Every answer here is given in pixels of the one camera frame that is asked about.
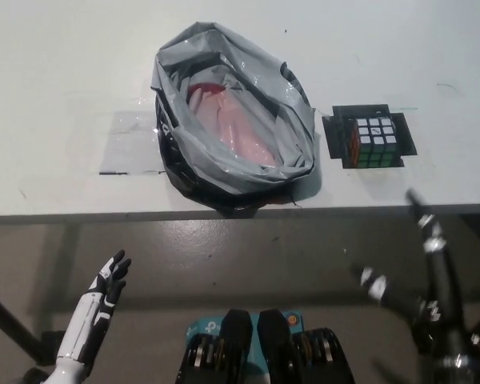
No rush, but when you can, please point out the white and black left hand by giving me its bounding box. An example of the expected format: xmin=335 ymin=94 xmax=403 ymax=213
xmin=43 ymin=250 xmax=133 ymax=384

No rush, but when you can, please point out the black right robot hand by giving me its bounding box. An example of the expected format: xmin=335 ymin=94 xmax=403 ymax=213
xmin=350 ymin=187 xmax=480 ymax=361

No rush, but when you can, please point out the rubik's cube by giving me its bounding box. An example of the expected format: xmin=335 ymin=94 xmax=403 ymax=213
xmin=346 ymin=116 xmax=399 ymax=169

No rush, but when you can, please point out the grey plastic bag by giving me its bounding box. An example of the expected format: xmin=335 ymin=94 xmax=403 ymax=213
xmin=149 ymin=19 xmax=320 ymax=219

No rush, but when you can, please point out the black diagonal strut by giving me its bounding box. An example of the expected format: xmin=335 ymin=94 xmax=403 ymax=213
xmin=0 ymin=286 xmax=45 ymax=357

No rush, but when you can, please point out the clear tape patch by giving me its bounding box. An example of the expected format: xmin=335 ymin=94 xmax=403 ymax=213
xmin=98 ymin=107 xmax=169 ymax=176

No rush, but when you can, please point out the black and teal robot torso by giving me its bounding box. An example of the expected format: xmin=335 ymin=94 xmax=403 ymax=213
xmin=175 ymin=307 xmax=359 ymax=384

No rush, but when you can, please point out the black tape square marker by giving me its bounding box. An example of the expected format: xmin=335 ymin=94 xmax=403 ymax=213
xmin=322 ymin=104 xmax=418 ymax=170

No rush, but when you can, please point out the pink plastic sheet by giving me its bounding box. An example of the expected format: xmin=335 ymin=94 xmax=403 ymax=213
xmin=190 ymin=90 xmax=281 ymax=167

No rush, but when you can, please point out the red plastic piece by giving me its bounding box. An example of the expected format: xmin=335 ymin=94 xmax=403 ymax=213
xmin=187 ymin=82 xmax=225 ymax=105

